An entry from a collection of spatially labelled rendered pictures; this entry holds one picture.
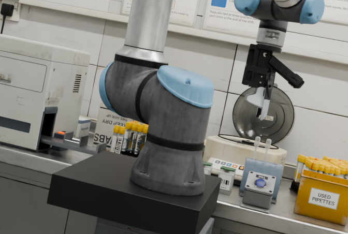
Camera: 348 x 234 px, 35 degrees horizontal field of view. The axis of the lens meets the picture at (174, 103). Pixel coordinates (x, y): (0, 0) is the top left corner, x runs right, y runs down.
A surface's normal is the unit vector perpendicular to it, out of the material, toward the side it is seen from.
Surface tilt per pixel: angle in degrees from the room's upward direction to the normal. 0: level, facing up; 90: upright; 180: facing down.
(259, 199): 120
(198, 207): 4
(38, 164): 90
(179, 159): 76
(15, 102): 90
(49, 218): 90
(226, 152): 90
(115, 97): 108
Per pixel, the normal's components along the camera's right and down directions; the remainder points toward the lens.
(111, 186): 0.18, -0.98
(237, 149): -0.36, -0.02
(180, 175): 0.37, -0.13
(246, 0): -0.67, -0.10
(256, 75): -0.08, 0.04
